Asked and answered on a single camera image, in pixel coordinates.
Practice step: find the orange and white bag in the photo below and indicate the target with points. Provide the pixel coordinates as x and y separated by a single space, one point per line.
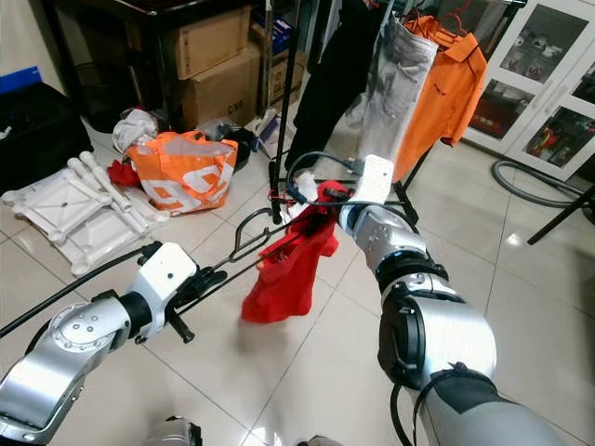
181 177

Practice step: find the black fabric case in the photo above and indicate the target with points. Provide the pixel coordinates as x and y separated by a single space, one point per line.
42 135

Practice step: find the grey left robot leg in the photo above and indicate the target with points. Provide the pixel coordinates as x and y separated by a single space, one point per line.
172 432

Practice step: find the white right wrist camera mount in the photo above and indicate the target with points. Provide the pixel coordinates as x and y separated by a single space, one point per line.
374 179

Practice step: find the white plastic frame parts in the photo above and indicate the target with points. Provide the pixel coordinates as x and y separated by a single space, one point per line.
74 209

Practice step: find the crumpled white cloth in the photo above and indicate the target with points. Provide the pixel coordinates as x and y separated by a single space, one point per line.
135 130

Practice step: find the blue printed carton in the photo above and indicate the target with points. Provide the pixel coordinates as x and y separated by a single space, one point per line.
274 32

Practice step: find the red numbered sports jersey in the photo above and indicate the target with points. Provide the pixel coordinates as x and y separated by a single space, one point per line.
284 279

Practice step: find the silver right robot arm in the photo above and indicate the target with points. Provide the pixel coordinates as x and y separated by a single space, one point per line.
446 344

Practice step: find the crumpled red cloth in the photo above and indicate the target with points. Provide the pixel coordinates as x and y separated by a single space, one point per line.
123 173

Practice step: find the grey right robot leg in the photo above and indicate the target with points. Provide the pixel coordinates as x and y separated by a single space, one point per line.
321 441

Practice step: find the silver and black clothes rack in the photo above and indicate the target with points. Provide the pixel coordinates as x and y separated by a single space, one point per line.
275 186

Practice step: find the white plastic bag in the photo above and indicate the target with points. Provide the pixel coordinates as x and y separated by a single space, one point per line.
302 190

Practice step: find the white glass door cabinet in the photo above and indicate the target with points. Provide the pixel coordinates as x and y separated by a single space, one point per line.
539 93

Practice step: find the whitish grey jeans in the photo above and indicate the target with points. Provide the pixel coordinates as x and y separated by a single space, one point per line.
395 93

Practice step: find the brown cardboard box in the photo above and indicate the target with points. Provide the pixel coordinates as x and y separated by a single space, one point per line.
209 42
223 93

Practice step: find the black hanging garment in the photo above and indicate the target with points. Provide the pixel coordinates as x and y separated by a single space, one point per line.
335 84

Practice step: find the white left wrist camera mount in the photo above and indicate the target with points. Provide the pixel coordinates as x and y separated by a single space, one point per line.
165 274

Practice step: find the grey robot leg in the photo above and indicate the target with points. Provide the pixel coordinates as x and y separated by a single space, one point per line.
172 432
321 441

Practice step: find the black clothes hanger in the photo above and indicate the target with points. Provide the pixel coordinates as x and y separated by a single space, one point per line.
242 240

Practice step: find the orange polo shirt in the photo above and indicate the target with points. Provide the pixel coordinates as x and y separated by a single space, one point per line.
451 93

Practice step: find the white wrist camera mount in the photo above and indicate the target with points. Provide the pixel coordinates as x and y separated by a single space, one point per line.
165 274
374 179

